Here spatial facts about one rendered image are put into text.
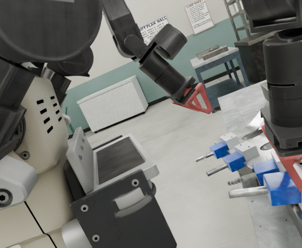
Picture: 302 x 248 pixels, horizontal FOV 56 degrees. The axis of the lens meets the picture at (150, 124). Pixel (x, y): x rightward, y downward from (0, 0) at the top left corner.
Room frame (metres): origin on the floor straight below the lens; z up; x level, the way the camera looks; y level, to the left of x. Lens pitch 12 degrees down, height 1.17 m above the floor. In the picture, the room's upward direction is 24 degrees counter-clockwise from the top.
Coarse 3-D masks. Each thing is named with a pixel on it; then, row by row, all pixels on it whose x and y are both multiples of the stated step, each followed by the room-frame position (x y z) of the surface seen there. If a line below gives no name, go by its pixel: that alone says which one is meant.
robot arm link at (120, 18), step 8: (104, 0) 0.68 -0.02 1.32; (112, 0) 0.68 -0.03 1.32; (120, 0) 0.68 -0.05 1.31; (104, 8) 0.68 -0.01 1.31; (112, 8) 0.67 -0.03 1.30; (120, 8) 0.67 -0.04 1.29; (128, 8) 0.68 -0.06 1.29; (104, 16) 0.70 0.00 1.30; (112, 16) 0.67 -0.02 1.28; (120, 16) 0.67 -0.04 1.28; (128, 16) 0.67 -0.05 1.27; (112, 24) 0.67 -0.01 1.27; (120, 24) 0.67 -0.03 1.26; (128, 24) 0.67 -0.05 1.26; (136, 24) 0.67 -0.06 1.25; (112, 32) 0.69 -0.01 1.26; (120, 32) 0.67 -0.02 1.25; (128, 32) 0.67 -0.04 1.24; (136, 32) 0.67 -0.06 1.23; (120, 40) 0.67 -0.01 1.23; (120, 48) 0.67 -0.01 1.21; (128, 56) 0.69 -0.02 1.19
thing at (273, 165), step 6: (276, 156) 0.47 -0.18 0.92; (258, 162) 0.51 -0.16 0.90; (264, 162) 0.50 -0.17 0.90; (270, 162) 0.49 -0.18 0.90; (276, 162) 0.46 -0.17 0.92; (258, 168) 0.49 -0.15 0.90; (264, 168) 0.48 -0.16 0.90; (270, 168) 0.47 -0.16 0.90; (276, 168) 0.46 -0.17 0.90; (282, 168) 0.45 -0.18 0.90; (252, 174) 0.49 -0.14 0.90; (258, 174) 0.47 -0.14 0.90; (234, 180) 0.50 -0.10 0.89; (240, 180) 0.50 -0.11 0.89; (246, 180) 0.49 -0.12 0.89; (258, 180) 0.47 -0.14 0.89
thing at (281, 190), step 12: (300, 168) 0.37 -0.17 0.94; (264, 180) 0.39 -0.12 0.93; (276, 180) 0.37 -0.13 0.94; (288, 180) 0.37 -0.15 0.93; (240, 192) 0.38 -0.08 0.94; (252, 192) 0.38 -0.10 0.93; (264, 192) 0.37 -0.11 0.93; (276, 192) 0.35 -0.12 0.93; (288, 192) 0.35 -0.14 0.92; (300, 192) 0.35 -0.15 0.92; (276, 204) 0.36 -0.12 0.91; (288, 204) 0.36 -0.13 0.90; (300, 204) 0.36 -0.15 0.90
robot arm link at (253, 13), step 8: (248, 0) 0.34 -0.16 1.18; (256, 0) 0.33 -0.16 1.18; (264, 0) 0.32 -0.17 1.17; (272, 0) 0.31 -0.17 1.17; (280, 0) 0.30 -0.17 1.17; (288, 0) 0.29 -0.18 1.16; (248, 8) 0.34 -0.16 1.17; (256, 8) 0.33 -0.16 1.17; (264, 8) 0.32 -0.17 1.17; (272, 8) 0.31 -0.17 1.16; (280, 8) 0.30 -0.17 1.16; (288, 8) 0.29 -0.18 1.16; (248, 16) 0.35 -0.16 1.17; (256, 16) 0.34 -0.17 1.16; (264, 16) 0.33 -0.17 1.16; (272, 16) 0.32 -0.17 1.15; (280, 16) 0.32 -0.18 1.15; (288, 16) 0.31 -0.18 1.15
